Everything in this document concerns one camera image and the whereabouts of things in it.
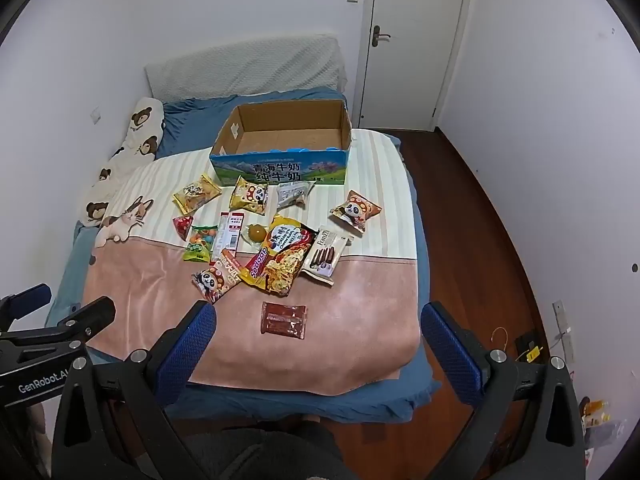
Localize clear plastic snack packet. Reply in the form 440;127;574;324
275;179;317;211

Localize yellow red instant noodle packet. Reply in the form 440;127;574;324
237;214;318;297

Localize pile of small floor clutter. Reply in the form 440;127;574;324
580;396;626;466

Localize red white stick sachet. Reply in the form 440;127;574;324
212;212;232;261
222;212;247;253

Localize yellow panda snack packet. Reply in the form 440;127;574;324
229;176;271;216

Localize white power strip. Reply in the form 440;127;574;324
551;301;577;363

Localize black floor socket box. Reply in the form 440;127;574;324
515;330;543;363

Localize cardboard box with blue print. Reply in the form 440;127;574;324
209;99;353;187

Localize green colourful candy packet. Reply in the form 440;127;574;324
182;224;221;263

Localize white bear print pillow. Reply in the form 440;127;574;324
77;96;166;226

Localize orange panda seed packet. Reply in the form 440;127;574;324
191;247;246;306

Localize yellow orange snack packet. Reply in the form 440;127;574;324
172;174;223;213

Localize striped pink cat print blanket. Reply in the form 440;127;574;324
82;129;421;396

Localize white door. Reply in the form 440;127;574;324
357;0;473;131

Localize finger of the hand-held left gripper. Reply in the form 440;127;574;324
0;296;117;375
0;283;52;333

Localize blue bed sheet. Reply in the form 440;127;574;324
47;87;441;423

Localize grey white textured pillow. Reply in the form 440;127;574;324
145;35;348;101

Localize dark red packet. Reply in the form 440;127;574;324
260;301;308;339

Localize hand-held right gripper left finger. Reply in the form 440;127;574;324
51;301;218;480

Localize red triangular snack packet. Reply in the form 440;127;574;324
171;215;196;241

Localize brown orange panda snack packet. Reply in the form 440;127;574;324
329;190;383;233

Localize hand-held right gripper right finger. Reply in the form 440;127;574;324
420;301;586;480

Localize white chocolate wafer packet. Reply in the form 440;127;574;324
299;225;355;287

